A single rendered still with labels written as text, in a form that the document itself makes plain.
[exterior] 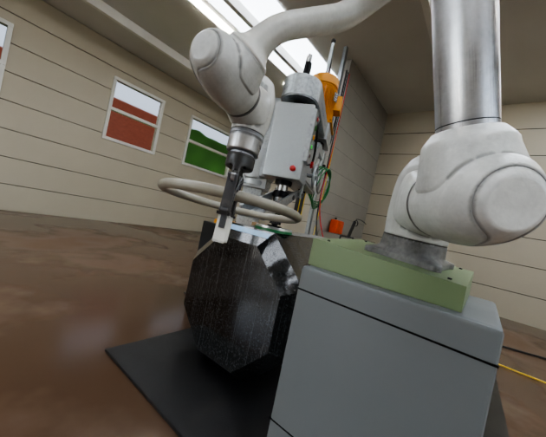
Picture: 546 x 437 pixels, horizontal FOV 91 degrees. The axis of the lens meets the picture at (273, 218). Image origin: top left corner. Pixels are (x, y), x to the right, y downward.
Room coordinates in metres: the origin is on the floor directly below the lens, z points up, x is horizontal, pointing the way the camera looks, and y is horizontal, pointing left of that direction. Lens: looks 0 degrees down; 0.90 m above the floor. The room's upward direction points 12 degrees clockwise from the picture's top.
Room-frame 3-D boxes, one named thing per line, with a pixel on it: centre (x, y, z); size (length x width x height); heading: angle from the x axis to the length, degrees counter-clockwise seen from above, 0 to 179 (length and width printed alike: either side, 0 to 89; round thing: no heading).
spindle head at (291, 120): (1.63, -0.04, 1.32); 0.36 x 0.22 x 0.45; 165
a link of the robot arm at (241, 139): (0.71, 0.11, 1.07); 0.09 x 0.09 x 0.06
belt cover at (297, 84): (1.89, -0.11, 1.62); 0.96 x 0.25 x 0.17; 165
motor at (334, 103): (2.19, -0.20, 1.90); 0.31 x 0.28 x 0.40; 75
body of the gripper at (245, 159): (0.70, 0.12, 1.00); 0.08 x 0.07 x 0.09; 2
